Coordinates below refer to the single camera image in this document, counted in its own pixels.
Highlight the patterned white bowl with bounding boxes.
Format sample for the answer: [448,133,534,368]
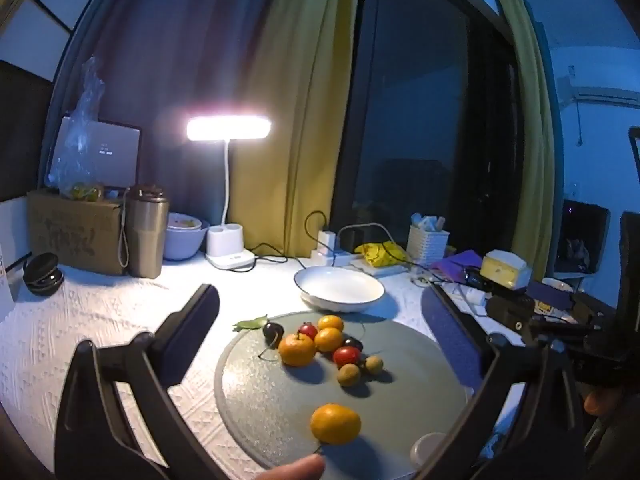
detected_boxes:
[167,212,203,232]

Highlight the white air conditioner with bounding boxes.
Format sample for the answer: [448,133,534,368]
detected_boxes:
[560,85,640,109]

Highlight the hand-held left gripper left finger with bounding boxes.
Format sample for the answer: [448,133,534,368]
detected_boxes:
[54,283,231,480]

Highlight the white woven basket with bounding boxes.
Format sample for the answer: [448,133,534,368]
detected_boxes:
[407,212,451,264]

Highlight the grey curtain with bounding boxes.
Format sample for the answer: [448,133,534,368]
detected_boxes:
[47,0,281,241]

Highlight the lavender bowl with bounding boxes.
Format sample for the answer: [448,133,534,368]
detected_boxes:
[164,220,210,262]

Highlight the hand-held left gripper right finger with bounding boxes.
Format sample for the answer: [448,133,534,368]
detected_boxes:
[414,282,588,480]

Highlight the purple cloth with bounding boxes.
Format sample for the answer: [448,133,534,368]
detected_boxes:
[432,249,484,282]

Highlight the dark cherry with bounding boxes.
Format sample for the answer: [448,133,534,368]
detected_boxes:
[257,321,285,361]
[341,323,367,353]

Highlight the black power adapter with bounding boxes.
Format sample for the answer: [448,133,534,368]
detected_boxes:
[350,227,377,256]

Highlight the white textured tablecloth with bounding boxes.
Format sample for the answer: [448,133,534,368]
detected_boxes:
[0,250,551,480]

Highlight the steel tumbler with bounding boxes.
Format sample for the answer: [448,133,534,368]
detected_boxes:
[119,185,171,279]

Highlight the person's right hand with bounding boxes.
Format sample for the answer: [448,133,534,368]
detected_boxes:
[584,387,625,417]

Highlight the white desk lamp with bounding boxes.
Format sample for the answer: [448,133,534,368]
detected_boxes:
[186,116,273,269]

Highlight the black charger cable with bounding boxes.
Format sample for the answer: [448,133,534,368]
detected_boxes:
[249,210,329,267]

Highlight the yellow printed bag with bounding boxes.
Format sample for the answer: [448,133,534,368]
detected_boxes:
[361,241,412,267]

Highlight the yellow and white box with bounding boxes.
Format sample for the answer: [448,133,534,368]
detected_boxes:
[480,249,532,291]

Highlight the yellow curtain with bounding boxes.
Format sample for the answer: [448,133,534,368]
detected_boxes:
[227,0,368,261]
[492,0,558,267]

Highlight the dark window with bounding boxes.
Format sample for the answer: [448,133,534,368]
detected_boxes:
[332,0,523,261]

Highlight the round grey tray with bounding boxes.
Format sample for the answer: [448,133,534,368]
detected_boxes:
[214,310,473,476]

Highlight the white charger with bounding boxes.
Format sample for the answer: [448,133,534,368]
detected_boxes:
[317,230,341,257]

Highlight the cardboard box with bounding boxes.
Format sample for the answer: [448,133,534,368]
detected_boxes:
[26,190,126,277]

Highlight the white cup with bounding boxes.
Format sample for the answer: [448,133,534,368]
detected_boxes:
[410,432,453,467]

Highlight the white cable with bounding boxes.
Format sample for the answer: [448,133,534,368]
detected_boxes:
[337,222,402,261]

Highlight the white power strip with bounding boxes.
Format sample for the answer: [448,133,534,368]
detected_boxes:
[310,247,372,268]

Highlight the white plate with dark rim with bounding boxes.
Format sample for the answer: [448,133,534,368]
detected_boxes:
[293,266,386,314]

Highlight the black round case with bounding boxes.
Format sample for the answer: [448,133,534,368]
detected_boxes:
[22,252,65,297]

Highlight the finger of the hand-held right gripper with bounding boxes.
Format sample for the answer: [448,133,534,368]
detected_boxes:
[486,294,538,335]

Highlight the white flat packets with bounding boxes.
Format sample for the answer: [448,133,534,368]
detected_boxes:
[360,260,417,279]

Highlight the clear plastic bag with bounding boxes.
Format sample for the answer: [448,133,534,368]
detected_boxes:
[47,57,107,204]

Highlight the green leaf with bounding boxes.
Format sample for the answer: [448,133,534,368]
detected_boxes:
[231,315,269,332]

